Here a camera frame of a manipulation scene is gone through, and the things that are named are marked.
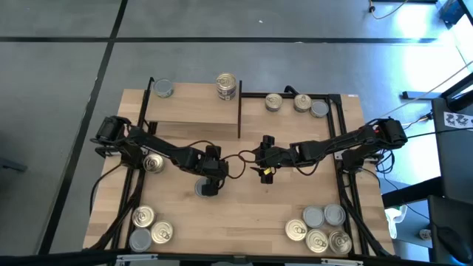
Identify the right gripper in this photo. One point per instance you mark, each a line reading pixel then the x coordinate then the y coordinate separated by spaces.
pixel 275 157

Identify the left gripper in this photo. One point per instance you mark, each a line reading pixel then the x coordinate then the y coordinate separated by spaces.
pixel 211 162

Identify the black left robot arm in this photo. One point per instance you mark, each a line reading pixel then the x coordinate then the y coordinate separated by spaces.
pixel 159 146

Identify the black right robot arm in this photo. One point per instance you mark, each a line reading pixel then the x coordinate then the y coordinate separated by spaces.
pixel 332 144

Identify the wooden raised shelf platform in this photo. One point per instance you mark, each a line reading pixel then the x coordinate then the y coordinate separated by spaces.
pixel 240 118

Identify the silver mounting plate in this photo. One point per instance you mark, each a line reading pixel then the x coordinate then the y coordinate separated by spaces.
pixel 338 157

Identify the black front crossbar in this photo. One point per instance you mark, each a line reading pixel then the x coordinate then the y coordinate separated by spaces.
pixel 221 260

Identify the white green floor object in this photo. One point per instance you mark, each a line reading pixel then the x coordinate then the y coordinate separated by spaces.
pixel 395 219

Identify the small round grey object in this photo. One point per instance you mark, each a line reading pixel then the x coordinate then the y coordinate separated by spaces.
pixel 425 234

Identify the black desk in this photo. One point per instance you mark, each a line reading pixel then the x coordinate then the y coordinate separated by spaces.
pixel 454 166

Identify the white marker sheet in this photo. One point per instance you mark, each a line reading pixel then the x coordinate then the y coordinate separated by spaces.
pixel 458 120

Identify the black computer mouse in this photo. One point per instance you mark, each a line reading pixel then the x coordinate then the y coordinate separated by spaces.
pixel 452 242

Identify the black metal stand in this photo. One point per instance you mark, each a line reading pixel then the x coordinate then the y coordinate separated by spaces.
pixel 458 90

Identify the grey floor object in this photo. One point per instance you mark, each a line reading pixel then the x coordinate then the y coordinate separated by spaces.
pixel 11 164

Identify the blue box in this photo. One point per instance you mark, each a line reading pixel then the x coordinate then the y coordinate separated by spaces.
pixel 449 11

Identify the black aluminium table frame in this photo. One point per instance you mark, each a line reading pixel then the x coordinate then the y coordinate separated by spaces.
pixel 255 95

